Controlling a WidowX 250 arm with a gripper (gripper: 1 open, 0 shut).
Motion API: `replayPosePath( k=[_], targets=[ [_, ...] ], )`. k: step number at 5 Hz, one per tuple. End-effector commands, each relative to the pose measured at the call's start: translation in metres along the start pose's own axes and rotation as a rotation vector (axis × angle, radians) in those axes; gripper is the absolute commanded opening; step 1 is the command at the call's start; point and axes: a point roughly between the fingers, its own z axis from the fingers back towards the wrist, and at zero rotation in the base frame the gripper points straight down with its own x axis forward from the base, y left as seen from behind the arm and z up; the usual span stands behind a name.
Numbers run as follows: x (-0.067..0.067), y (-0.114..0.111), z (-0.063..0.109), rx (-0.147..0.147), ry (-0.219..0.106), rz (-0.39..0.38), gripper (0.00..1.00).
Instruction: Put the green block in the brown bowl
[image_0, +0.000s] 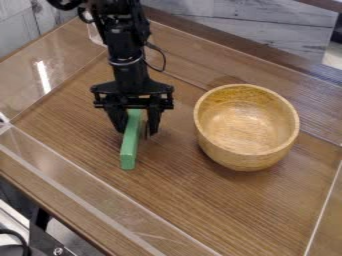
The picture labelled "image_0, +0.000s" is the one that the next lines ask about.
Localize clear acrylic enclosure walls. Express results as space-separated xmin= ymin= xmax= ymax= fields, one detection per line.
xmin=0 ymin=10 xmax=342 ymax=256

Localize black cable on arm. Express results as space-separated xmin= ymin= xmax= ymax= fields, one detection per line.
xmin=143 ymin=41 xmax=168 ymax=73

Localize black cable under table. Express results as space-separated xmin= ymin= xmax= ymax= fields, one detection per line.
xmin=0 ymin=228 xmax=32 ymax=256

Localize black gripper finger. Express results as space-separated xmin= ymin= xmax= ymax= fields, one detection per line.
xmin=106 ymin=105 xmax=128 ymax=133
xmin=147 ymin=105 xmax=162 ymax=135

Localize green rectangular block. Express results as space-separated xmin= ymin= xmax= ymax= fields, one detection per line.
xmin=120 ymin=109 xmax=142 ymax=170

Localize black table leg bracket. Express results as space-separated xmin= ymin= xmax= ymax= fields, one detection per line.
xmin=29 ymin=207 xmax=78 ymax=256

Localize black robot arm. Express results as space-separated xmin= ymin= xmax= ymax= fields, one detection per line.
xmin=47 ymin=0 xmax=174 ymax=135

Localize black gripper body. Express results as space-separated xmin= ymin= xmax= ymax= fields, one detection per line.
xmin=90 ymin=60 xmax=174 ymax=110

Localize brown wooden bowl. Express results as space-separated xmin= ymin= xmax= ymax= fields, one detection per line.
xmin=194 ymin=84 xmax=301 ymax=172

